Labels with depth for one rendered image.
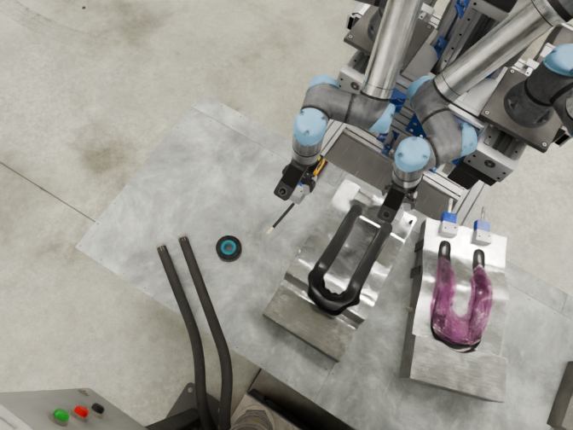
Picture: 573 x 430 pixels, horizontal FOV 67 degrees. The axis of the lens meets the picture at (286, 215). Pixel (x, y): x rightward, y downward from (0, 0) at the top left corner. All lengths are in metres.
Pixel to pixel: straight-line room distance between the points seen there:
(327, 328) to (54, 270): 1.55
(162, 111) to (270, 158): 1.24
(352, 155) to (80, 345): 1.59
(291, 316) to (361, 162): 1.14
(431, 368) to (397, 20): 0.89
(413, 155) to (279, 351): 0.70
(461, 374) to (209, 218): 0.88
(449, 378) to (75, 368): 1.66
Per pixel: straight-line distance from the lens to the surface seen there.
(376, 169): 2.25
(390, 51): 1.06
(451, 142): 1.10
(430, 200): 2.26
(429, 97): 1.14
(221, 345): 1.25
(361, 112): 1.09
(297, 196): 1.31
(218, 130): 1.60
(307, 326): 1.31
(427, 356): 1.33
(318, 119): 1.03
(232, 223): 1.45
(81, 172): 2.61
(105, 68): 2.94
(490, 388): 1.39
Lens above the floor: 2.16
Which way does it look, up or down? 69 degrees down
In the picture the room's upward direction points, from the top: 6 degrees clockwise
